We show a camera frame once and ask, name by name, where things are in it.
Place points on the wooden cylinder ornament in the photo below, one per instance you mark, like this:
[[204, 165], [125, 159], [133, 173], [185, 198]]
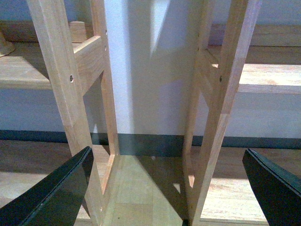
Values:
[[78, 31]]

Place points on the light wooden shelf unit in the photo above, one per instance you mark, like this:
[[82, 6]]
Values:
[[220, 72]]

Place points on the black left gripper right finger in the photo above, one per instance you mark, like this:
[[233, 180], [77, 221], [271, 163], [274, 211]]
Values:
[[277, 191]]

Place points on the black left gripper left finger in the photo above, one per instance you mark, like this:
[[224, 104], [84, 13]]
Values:
[[56, 199]]

